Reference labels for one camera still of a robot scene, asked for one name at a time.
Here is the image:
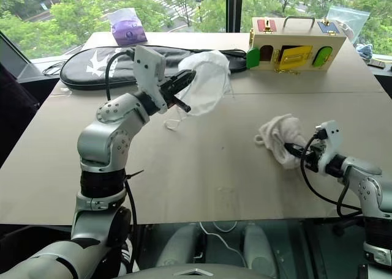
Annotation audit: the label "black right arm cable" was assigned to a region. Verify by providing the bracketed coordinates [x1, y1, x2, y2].
[300, 128, 365, 218]

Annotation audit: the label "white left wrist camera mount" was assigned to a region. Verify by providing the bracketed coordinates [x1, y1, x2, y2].
[134, 45, 168, 114]

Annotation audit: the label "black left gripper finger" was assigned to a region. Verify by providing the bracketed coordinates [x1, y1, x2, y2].
[168, 70, 197, 95]
[169, 95, 192, 113]

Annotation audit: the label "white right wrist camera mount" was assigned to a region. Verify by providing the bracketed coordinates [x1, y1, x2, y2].
[315, 120, 342, 173]

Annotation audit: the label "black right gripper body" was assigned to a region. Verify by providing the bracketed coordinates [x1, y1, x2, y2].
[301, 140, 326, 173]

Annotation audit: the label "black racket bag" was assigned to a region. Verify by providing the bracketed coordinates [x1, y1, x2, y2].
[59, 45, 247, 91]

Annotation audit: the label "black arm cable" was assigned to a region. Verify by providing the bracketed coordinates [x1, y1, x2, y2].
[300, 128, 365, 218]
[104, 50, 138, 274]

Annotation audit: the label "wooden lock box toy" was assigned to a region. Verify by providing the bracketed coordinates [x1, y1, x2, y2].
[246, 15, 348, 73]

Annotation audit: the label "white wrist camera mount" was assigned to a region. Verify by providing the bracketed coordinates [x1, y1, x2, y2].
[134, 45, 168, 114]
[315, 120, 342, 173]

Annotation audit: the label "thin white cable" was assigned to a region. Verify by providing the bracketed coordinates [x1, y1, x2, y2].
[199, 221, 246, 263]

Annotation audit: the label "gold keys on chain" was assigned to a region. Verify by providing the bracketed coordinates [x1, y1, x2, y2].
[274, 67, 301, 76]

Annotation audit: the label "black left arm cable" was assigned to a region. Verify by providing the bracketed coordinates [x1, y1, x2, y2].
[104, 50, 138, 274]

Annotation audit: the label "white drawstring bag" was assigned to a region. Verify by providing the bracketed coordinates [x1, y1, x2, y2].
[164, 50, 232, 132]

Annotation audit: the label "purple tissue pack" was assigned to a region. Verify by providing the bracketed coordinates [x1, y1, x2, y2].
[107, 10, 149, 46]

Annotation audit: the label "dark purple fabric chair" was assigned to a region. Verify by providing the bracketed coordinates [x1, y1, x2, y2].
[0, 61, 41, 169]

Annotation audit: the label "grey rounded robot leg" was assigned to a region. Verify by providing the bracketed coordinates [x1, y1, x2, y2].
[243, 224, 278, 278]
[157, 223, 202, 269]

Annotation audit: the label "blue cloth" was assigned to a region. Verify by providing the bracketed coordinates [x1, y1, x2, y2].
[355, 43, 375, 61]

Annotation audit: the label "clear plastic zip bag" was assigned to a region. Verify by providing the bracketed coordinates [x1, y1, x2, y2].
[325, 5, 371, 46]

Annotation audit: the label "white towel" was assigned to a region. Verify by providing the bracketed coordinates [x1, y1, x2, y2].
[254, 113, 307, 171]

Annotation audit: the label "grey robot torso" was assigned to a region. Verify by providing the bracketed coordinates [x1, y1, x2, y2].
[130, 263, 276, 279]

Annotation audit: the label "black window frame post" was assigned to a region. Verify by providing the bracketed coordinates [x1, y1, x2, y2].
[225, 0, 245, 34]

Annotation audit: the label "grey slanted panel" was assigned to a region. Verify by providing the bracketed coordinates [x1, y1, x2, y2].
[0, 30, 33, 81]

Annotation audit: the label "thin black cord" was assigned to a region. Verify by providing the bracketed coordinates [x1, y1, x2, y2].
[42, 65, 67, 77]

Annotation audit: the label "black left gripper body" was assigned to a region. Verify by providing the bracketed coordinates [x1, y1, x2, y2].
[158, 78, 179, 107]

